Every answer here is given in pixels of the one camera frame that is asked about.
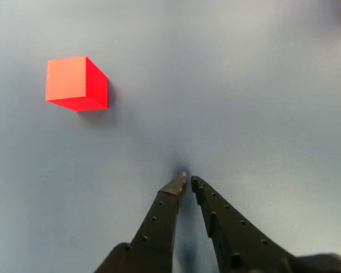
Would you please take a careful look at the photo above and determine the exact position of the red cube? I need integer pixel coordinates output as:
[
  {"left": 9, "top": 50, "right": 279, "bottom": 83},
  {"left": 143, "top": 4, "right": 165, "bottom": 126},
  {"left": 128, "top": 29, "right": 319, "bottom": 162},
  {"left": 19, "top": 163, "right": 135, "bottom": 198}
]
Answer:
[{"left": 45, "top": 55, "right": 109, "bottom": 112}]

